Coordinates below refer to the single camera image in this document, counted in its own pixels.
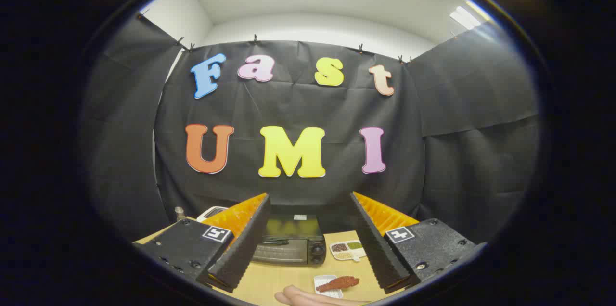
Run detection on white divided dish with beans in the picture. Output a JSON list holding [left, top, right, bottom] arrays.
[[330, 240, 367, 262]]

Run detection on brown chicken drumstick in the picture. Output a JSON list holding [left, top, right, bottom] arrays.
[[316, 276, 360, 293]]

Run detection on small ceiling light panel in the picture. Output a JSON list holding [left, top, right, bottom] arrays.
[[449, 5, 482, 31]]

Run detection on black toaster oven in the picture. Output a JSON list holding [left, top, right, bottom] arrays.
[[250, 214, 328, 267]]

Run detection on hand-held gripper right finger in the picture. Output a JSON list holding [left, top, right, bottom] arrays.
[[348, 192, 487, 294]]

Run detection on white rectangular dish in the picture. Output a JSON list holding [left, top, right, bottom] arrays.
[[313, 275, 344, 299]]

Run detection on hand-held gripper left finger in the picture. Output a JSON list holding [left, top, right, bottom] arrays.
[[132, 193, 271, 293]]

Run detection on white bread toaster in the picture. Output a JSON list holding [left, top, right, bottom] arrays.
[[196, 206, 229, 223]]

